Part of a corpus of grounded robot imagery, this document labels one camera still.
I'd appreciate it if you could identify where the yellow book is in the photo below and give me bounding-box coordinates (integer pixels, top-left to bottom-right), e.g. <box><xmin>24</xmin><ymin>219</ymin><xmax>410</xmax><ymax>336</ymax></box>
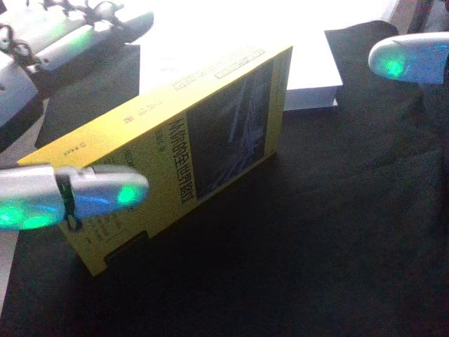
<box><xmin>16</xmin><ymin>44</ymin><xmax>294</xmax><ymax>278</ymax></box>

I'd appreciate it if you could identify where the black table cloth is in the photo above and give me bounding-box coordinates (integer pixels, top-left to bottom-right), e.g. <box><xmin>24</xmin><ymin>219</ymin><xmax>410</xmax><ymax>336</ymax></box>
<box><xmin>0</xmin><ymin>20</ymin><xmax>449</xmax><ymax>337</ymax></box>

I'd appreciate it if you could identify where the white book with grey silhouette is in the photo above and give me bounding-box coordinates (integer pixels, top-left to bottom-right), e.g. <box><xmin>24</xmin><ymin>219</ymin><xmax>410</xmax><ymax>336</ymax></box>
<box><xmin>139</xmin><ymin>30</ymin><xmax>344</xmax><ymax>112</ymax></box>

